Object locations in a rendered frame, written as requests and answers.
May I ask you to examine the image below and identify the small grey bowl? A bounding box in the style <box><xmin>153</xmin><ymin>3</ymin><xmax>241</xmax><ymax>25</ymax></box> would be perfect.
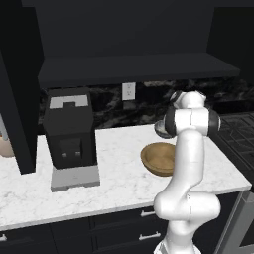
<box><xmin>154</xmin><ymin>119</ymin><xmax>177</xmax><ymax>140</ymax></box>

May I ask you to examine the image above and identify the brown wooden bowl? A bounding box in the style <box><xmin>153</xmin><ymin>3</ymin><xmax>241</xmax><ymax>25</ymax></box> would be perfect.
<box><xmin>140</xmin><ymin>142</ymin><xmax>177</xmax><ymax>178</ymax></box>

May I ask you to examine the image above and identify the black cabinet door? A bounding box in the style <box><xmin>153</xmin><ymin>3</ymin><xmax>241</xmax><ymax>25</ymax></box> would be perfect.
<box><xmin>0</xmin><ymin>0</ymin><xmax>45</xmax><ymax>176</ymax></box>

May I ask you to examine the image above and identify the black base cabinet front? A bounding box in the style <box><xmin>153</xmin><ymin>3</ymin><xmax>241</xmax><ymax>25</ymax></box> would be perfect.
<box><xmin>0</xmin><ymin>217</ymin><xmax>93</xmax><ymax>254</ymax></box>

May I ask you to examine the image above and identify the black coffee machine grey base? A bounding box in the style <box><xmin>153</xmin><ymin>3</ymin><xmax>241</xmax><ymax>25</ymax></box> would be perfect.
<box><xmin>42</xmin><ymin>86</ymin><xmax>101</xmax><ymax>193</ymax></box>

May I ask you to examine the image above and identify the black drawer front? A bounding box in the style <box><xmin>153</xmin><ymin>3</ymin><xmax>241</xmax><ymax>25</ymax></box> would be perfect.
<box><xmin>91</xmin><ymin>220</ymin><xmax>171</xmax><ymax>254</ymax></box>
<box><xmin>89</xmin><ymin>205</ymin><xmax>164</xmax><ymax>230</ymax></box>

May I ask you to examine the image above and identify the black and grey stove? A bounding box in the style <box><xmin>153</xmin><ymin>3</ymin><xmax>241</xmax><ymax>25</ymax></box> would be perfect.
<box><xmin>211</xmin><ymin>111</ymin><xmax>254</xmax><ymax>254</ymax></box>

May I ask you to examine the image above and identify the beige rounded jar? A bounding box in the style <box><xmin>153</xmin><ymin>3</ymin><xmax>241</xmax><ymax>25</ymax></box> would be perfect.
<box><xmin>0</xmin><ymin>114</ymin><xmax>16</xmax><ymax>159</ymax></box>

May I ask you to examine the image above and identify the white wall outlet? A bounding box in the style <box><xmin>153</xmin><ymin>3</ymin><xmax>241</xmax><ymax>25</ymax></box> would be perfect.
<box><xmin>121</xmin><ymin>81</ymin><xmax>137</xmax><ymax>102</ymax></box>

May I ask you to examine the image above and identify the black open wall cabinet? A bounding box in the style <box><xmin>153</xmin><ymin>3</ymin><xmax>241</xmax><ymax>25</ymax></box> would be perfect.
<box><xmin>20</xmin><ymin>0</ymin><xmax>242</xmax><ymax>89</ymax></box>

